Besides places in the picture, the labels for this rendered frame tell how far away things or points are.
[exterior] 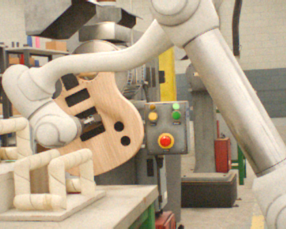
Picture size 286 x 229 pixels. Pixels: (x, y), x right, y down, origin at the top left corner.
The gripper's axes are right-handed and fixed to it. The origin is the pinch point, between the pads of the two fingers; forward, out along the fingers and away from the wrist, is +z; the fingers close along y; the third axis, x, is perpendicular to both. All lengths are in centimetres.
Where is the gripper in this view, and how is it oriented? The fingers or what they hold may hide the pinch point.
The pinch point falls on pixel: (88, 123)
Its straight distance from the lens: 216.7
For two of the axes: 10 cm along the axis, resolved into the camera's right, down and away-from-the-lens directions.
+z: 2.1, -0.5, 9.8
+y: 8.9, -4.1, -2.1
